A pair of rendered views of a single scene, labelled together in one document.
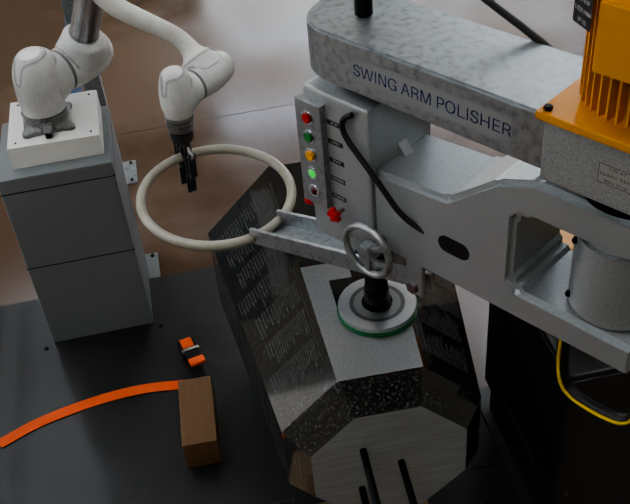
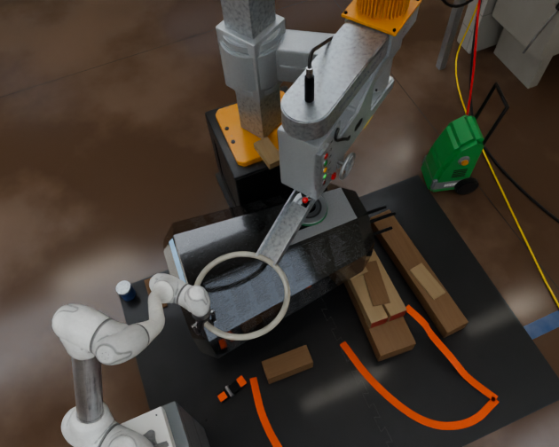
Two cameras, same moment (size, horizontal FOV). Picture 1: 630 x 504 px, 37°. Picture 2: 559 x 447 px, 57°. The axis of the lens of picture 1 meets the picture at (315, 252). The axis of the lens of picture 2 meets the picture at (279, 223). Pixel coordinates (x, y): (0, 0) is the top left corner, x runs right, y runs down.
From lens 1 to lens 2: 2.74 m
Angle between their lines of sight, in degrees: 61
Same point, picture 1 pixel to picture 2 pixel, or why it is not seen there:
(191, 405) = (285, 365)
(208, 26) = not seen: outside the picture
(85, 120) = (140, 426)
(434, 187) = (349, 116)
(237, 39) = not seen: outside the picture
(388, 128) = not seen: hidden behind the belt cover
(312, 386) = (352, 234)
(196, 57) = (171, 286)
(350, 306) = (312, 217)
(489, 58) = (347, 52)
